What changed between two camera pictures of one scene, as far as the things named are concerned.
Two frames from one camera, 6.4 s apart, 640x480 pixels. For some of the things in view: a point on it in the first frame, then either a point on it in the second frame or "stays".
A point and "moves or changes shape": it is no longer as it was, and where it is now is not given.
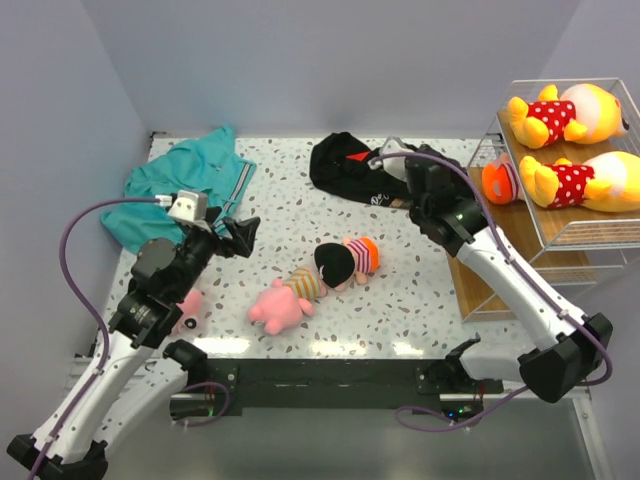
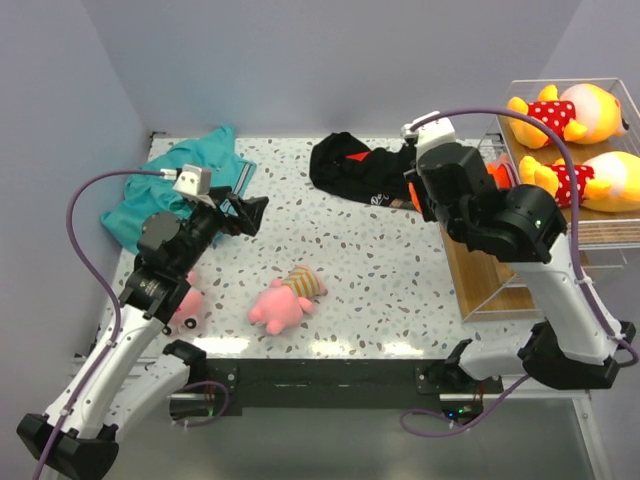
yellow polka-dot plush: (583, 113) stays
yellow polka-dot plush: (608, 181) stays
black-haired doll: (500, 182) stays
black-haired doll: (337, 264) moves or changes shape
